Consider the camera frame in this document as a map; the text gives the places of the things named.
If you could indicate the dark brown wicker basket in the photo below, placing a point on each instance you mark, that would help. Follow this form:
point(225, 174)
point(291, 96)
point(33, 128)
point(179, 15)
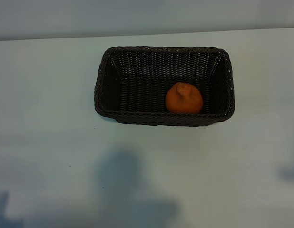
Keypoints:
point(137, 95)

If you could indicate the bumpy orange fruit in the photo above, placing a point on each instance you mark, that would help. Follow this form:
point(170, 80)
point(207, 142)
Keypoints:
point(185, 99)

